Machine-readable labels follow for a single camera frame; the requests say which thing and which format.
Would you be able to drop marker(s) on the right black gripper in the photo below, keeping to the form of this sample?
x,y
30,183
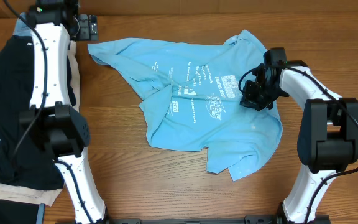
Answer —
x,y
248,101

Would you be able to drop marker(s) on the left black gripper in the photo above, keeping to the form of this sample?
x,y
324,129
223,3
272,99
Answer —
x,y
86,34

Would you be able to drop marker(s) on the light blue printed t-shirt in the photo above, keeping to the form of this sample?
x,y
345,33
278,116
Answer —
x,y
191,98

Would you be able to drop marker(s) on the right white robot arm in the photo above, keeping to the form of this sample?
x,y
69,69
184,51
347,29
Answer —
x,y
328,136

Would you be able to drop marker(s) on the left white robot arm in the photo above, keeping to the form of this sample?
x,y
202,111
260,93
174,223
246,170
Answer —
x,y
51,121

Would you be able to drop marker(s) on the blue denim jeans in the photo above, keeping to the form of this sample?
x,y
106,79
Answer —
x,y
21,29

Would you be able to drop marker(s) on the black t-shirt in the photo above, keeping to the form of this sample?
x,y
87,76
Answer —
x,y
21,163

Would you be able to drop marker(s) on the beige garment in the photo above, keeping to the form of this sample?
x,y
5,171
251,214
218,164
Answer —
x,y
33,196

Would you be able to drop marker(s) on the dark garment with blue trim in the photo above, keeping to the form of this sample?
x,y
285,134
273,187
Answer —
x,y
21,213

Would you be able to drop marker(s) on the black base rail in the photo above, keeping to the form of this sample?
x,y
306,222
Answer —
x,y
197,221

